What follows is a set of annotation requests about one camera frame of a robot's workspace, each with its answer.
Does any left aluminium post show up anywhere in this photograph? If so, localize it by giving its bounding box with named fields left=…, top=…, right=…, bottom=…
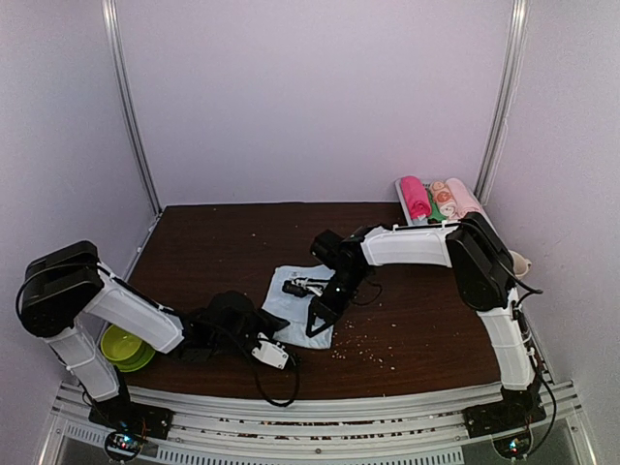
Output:
left=102, top=0, right=163, bottom=216

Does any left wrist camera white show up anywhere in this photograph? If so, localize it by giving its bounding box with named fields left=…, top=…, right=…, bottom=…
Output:
left=251, top=339, right=290, bottom=370

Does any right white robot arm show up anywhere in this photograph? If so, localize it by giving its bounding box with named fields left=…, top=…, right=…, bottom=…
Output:
left=306, top=212, right=538, bottom=428

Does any green rolled towel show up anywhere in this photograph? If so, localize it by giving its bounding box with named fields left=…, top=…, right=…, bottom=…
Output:
left=427, top=191, right=448, bottom=224

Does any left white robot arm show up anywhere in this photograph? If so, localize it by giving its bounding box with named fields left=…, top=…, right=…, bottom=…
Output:
left=15, top=240, right=296, bottom=430

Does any aluminium post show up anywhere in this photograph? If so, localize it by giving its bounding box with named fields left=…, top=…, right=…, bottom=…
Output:
left=474, top=0, right=530, bottom=205
left=102, top=0, right=163, bottom=216

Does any white plastic basket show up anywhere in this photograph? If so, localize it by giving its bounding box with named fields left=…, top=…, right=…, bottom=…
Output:
left=394, top=175, right=497, bottom=232

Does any light blue towel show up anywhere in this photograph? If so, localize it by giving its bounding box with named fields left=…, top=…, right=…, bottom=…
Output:
left=263, top=265, right=334, bottom=350

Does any green bowl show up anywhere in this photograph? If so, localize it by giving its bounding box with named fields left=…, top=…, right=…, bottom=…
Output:
left=100, top=325, right=144, bottom=363

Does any aluminium front rail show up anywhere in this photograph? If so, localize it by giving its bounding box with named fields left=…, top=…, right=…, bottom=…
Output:
left=35, top=381, right=597, bottom=464

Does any cream patterned mug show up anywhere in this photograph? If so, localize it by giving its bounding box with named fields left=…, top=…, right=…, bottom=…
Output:
left=510, top=250, right=532, bottom=279

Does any light pink rolled towel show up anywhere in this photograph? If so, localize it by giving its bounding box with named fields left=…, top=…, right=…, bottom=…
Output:
left=446, top=177, right=482, bottom=219

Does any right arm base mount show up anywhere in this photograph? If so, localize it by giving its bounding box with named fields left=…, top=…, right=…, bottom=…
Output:
left=462, top=391, right=546, bottom=438

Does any cartoon print rolled towel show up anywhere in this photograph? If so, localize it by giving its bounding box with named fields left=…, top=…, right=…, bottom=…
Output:
left=430, top=181, right=458, bottom=220

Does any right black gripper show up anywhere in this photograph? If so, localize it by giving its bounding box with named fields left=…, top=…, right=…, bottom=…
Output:
left=307, top=266, right=369, bottom=336

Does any magenta pink towel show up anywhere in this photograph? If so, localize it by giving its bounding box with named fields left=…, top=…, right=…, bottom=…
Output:
left=400, top=176, right=431, bottom=219

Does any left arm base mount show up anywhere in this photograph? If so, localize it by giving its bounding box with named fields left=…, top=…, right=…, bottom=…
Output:
left=88, top=397, right=173, bottom=440

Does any right aluminium post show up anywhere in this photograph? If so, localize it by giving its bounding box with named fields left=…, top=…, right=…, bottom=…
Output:
left=474, top=0, right=530, bottom=205

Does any green plate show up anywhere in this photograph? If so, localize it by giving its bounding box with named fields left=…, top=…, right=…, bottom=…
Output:
left=109, top=345, right=156, bottom=373

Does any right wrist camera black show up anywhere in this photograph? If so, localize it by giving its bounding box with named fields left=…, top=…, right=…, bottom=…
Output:
left=310, top=230, right=343, bottom=268

